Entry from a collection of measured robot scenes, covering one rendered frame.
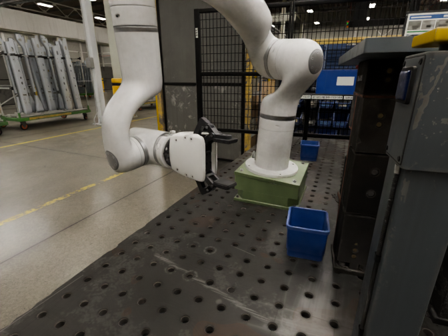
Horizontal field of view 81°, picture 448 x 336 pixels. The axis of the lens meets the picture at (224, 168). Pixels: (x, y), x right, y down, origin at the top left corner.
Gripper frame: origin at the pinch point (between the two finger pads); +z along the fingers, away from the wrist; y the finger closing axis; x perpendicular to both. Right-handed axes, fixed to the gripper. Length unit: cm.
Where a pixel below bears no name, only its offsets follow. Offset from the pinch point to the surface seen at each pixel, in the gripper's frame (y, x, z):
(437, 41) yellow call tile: -18.8, 8.8, 29.1
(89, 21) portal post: -151, -304, -616
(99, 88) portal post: -5, -306, -616
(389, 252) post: 3.5, 8.3, 29.2
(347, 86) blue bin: -15, -120, -8
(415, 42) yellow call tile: -19.3, 4.9, 27.3
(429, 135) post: -10.5, 9.0, 30.1
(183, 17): -87, -193, -206
